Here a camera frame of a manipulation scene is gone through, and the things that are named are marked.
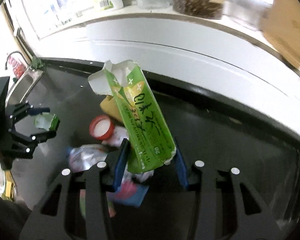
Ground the wooden cutting board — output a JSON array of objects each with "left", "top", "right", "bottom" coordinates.
[{"left": 260, "top": 0, "right": 300, "bottom": 73}]

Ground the red printed packet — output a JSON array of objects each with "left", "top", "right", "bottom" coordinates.
[{"left": 7, "top": 56, "right": 25, "bottom": 79}]

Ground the tall green drink carton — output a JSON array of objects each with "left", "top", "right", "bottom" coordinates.
[{"left": 88, "top": 59, "right": 177, "bottom": 174}]

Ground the round pink-rimmed lid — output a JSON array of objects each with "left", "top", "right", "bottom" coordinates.
[{"left": 89, "top": 115, "right": 115, "bottom": 140}]

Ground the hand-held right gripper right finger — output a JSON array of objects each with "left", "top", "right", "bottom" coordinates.
[{"left": 174, "top": 142, "right": 282, "bottom": 240}]

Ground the pink blue packet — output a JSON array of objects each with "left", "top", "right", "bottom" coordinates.
[{"left": 107, "top": 174, "right": 150, "bottom": 207}]

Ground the green cloth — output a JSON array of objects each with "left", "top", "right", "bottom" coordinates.
[{"left": 31, "top": 56, "right": 43, "bottom": 70}]

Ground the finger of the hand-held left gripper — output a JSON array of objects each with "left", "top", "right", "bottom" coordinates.
[
  {"left": 9, "top": 101, "right": 50, "bottom": 130},
  {"left": 9, "top": 129, "right": 57, "bottom": 159}
]

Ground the small green white carton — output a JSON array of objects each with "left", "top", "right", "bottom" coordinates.
[{"left": 34, "top": 112, "right": 61, "bottom": 132}]

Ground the yellow sponge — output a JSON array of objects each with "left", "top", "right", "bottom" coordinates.
[{"left": 100, "top": 95, "right": 123, "bottom": 126}]

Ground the stainless steel sink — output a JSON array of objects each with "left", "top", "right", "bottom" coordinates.
[{"left": 5, "top": 69, "right": 44, "bottom": 105}]

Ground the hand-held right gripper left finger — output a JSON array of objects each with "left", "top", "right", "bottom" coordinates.
[{"left": 20, "top": 138, "right": 130, "bottom": 240}]

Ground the chrome faucet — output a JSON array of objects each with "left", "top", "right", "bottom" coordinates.
[{"left": 5, "top": 51, "right": 28, "bottom": 70}]

